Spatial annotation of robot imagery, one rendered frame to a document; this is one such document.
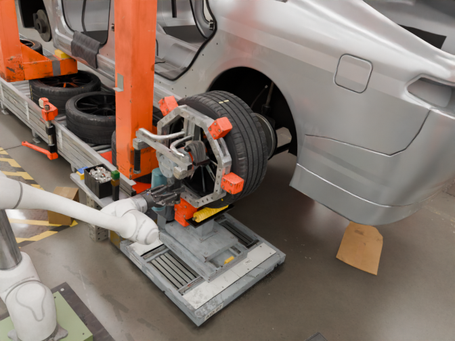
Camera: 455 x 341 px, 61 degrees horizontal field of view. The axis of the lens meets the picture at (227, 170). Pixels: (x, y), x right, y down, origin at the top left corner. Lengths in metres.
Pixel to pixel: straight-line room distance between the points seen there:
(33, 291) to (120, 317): 0.78
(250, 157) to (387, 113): 0.69
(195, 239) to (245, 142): 0.85
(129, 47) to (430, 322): 2.48
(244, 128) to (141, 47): 0.71
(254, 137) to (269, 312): 1.10
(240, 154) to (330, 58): 0.63
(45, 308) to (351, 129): 1.55
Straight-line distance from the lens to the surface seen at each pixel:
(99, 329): 2.04
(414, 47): 1.86
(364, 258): 3.16
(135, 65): 2.24
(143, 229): 1.60
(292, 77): 2.10
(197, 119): 2.01
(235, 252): 2.61
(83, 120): 3.43
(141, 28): 2.21
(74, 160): 3.43
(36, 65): 4.17
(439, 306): 3.13
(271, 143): 2.41
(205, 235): 2.59
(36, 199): 1.52
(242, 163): 1.99
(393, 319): 2.86
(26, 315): 1.79
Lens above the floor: 1.93
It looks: 31 degrees down
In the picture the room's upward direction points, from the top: 9 degrees clockwise
